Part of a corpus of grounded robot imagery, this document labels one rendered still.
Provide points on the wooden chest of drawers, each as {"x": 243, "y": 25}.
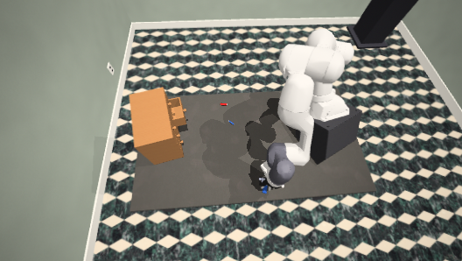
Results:
{"x": 152, "y": 131}

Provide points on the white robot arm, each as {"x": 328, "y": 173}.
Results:
{"x": 323, "y": 58}

